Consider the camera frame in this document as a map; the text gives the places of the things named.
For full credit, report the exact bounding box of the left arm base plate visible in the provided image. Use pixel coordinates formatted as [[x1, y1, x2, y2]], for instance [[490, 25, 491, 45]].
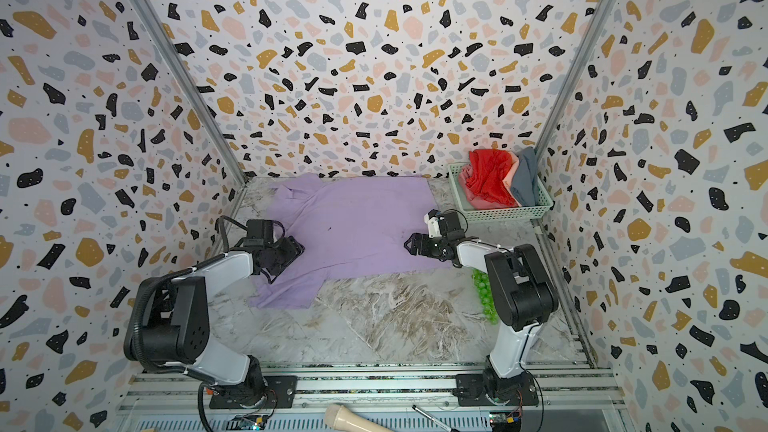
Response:
[[206, 375, 298, 412]]

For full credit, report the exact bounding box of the small green circuit board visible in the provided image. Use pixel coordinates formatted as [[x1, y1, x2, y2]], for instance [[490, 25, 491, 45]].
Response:
[[225, 415, 269, 431]]

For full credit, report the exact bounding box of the mint green plastic basket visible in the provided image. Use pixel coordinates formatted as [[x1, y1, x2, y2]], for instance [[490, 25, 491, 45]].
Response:
[[446, 162, 554, 224]]

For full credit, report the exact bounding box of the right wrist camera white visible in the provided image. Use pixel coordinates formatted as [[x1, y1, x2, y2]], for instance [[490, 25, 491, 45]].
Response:
[[424, 209, 442, 238]]

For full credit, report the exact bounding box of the right aluminium corner post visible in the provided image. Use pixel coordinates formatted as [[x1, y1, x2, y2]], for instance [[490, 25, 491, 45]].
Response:
[[535, 0, 615, 167]]

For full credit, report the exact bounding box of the beige cylindrical handle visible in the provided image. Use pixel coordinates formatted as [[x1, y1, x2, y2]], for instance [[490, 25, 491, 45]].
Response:
[[324, 404, 391, 432]]

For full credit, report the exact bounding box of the aluminium corner post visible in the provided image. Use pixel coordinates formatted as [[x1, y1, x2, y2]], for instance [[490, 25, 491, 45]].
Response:
[[535, 0, 615, 167], [129, 0, 247, 187]]

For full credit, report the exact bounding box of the pink t shirt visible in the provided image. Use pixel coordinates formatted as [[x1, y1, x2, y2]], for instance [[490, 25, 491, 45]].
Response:
[[458, 151, 522, 211]]

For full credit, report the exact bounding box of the red t shirt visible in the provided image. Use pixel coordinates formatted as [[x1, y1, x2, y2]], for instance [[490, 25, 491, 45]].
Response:
[[458, 148, 520, 208]]

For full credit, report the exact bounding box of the metal screwdriver tool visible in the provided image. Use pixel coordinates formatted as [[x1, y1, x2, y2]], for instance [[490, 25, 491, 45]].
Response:
[[411, 405, 458, 432]]

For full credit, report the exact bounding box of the aluminium mounting rail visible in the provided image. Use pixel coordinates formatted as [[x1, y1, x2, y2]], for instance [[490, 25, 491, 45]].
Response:
[[114, 363, 634, 431]]

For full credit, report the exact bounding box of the green plastic grape bunch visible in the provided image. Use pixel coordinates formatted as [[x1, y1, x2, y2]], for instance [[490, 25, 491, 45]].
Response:
[[472, 269, 499, 325]]

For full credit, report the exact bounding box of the lilac t shirt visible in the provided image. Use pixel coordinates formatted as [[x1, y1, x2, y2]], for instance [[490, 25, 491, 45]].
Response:
[[249, 174, 448, 309]]

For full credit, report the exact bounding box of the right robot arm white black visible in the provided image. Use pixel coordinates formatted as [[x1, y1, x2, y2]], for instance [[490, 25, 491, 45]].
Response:
[[404, 209, 559, 404]]

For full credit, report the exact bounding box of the left aluminium corner post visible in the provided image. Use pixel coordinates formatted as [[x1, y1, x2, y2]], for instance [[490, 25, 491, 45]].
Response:
[[129, 0, 247, 187]]

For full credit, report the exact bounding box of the grey t shirt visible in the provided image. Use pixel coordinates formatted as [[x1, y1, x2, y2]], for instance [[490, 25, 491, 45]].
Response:
[[509, 147, 538, 207]]

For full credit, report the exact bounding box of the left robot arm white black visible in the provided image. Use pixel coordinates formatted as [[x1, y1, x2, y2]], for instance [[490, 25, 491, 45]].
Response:
[[123, 216, 305, 409]]

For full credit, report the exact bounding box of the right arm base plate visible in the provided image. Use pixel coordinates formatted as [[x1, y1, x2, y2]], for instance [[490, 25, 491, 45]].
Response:
[[452, 370, 539, 407]]

